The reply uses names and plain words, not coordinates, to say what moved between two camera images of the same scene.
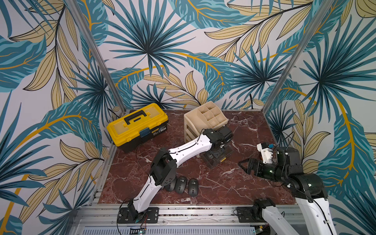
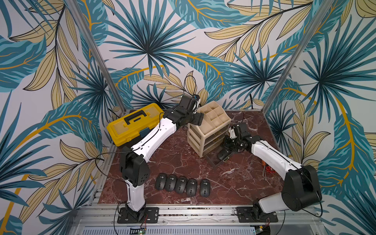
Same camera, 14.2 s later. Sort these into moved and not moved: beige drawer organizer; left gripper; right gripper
Moved: left gripper; right gripper
Not moved: beige drawer organizer
